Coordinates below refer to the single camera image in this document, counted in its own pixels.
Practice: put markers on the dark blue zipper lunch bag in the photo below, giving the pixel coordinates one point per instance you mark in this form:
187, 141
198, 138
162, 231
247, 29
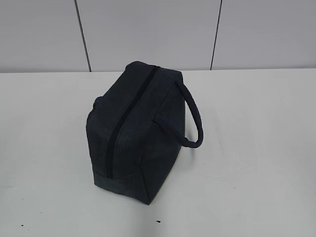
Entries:
136, 130

